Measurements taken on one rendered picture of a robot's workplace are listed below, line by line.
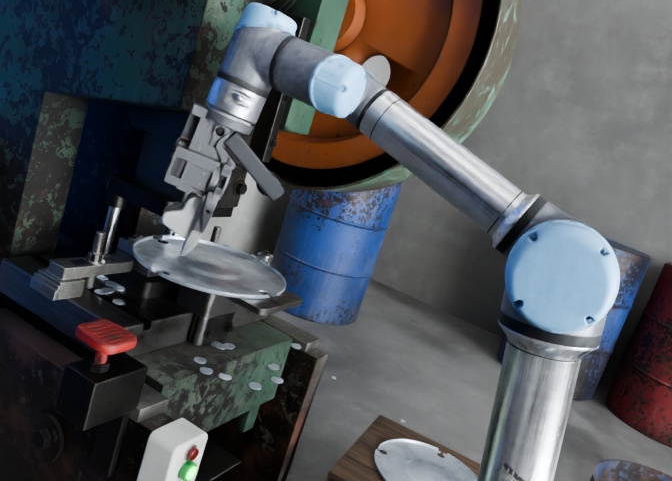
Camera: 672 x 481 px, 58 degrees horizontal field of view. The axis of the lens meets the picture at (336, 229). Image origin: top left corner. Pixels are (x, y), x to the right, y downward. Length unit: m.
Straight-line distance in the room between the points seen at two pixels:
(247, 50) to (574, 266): 0.49
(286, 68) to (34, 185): 0.59
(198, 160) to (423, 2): 0.74
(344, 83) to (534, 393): 0.43
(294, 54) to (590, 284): 0.45
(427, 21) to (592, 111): 2.94
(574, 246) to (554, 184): 3.55
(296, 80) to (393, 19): 0.66
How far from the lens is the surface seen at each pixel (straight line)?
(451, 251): 4.40
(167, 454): 0.93
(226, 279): 1.12
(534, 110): 4.31
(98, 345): 0.85
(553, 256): 0.70
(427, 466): 1.66
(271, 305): 1.06
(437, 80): 1.33
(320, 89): 0.79
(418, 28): 1.41
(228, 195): 1.15
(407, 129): 0.88
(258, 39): 0.84
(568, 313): 0.70
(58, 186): 1.26
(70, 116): 1.23
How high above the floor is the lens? 1.13
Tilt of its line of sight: 11 degrees down
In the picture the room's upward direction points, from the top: 18 degrees clockwise
